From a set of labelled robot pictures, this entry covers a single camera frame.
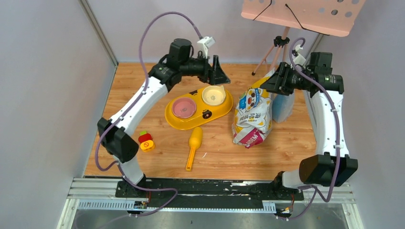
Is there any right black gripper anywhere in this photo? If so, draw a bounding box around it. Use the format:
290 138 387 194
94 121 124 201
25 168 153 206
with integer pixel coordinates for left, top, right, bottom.
260 62 313 95

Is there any pet food bag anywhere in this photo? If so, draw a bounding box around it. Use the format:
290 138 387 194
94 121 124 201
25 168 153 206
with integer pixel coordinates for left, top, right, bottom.
231 70 275 148

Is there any yellow plastic scoop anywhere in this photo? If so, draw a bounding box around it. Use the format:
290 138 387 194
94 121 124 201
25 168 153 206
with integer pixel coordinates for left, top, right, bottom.
185 127 203 171

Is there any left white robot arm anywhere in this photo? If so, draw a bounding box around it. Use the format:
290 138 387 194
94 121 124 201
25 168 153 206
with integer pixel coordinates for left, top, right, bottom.
96 36 230 197

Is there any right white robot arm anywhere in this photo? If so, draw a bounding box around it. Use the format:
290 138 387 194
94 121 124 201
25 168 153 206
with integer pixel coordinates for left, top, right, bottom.
260 52 358 202

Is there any yellow double pet feeder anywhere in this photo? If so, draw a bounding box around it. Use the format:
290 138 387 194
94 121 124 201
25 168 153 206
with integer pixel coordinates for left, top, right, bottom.
164 87 234 130

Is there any cream bowl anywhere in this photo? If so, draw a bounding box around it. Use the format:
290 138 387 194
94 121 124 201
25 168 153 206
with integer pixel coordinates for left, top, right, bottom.
202 86 226 106

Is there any pink bowl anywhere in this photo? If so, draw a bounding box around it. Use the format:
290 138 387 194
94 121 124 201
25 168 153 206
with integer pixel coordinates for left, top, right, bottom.
171 97 197 119

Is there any pink music stand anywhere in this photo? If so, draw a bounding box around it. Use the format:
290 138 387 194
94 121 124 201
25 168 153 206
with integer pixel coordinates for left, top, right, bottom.
241 0 366 76

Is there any red toy block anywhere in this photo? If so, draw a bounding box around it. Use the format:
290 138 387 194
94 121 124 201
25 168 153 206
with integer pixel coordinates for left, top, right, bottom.
138 131 153 143

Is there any yellow toy block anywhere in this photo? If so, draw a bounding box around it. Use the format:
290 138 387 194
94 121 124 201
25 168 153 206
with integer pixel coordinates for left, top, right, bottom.
139 140 156 152

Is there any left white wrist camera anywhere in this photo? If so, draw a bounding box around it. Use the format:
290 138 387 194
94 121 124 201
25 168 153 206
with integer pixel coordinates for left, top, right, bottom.
197 36 215 59

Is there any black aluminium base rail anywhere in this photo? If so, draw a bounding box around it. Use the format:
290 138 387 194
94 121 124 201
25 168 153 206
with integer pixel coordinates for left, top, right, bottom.
68 177 355 214

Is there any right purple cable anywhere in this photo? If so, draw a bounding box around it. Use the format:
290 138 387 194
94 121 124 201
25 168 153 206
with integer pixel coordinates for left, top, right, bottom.
275 37 341 220

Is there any purple cable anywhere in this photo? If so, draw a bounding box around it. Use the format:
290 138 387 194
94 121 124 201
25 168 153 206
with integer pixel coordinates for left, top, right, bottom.
275 37 341 220
94 11 203 218

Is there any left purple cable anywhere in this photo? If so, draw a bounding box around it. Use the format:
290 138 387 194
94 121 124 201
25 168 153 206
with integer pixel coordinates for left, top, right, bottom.
94 11 203 218

